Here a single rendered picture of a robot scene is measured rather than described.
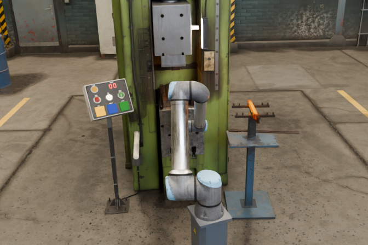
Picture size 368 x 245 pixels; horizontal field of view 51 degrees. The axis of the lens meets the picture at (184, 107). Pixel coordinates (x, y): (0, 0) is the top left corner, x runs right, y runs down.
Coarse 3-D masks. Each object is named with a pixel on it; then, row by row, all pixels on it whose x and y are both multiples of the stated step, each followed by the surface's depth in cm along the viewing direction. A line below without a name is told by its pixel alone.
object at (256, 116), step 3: (249, 102) 327; (249, 105) 323; (252, 105) 321; (252, 108) 315; (255, 108) 314; (252, 111) 309; (255, 111) 309; (255, 114) 300; (258, 114) 301; (255, 117) 302; (258, 117) 295; (255, 120) 300; (258, 120) 294; (258, 123) 295
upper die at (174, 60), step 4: (160, 56) 322; (164, 56) 316; (168, 56) 316; (172, 56) 317; (176, 56) 317; (180, 56) 317; (184, 56) 317; (160, 60) 328; (164, 60) 317; (168, 60) 317; (172, 60) 318; (176, 60) 318; (180, 60) 318; (184, 60) 319; (164, 64) 318; (168, 64) 319; (172, 64) 319; (176, 64) 319; (180, 64) 320; (184, 64) 320
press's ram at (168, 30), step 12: (156, 0) 336; (180, 0) 332; (156, 12) 302; (168, 12) 303; (180, 12) 304; (156, 24) 306; (168, 24) 307; (180, 24) 308; (156, 36) 309; (168, 36) 310; (180, 36) 311; (156, 48) 313; (168, 48) 314; (180, 48) 315
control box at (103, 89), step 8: (112, 80) 312; (120, 80) 315; (88, 88) 302; (104, 88) 308; (112, 88) 310; (120, 88) 313; (88, 96) 301; (96, 96) 303; (104, 96) 306; (112, 96) 309; (128, 96) 315; (88, 104) 302; (96, 104) 302; (104, 104) 305; (120, 112) 309; (128, 112) 313; (96, 120) 307
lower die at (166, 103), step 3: (168, 84) 366; (165, 87) 361; (168, 87) 357; (165, 90) 353; (168, 90) 350; (162, 93) 347; (165, 93) 346; (162, 96) 340; (165, 96) 339; (162, 99) 345; (165, 99) 332; (165, 102) 331; (168, 102) 331; (165, 105) 331; (168, 105) 332
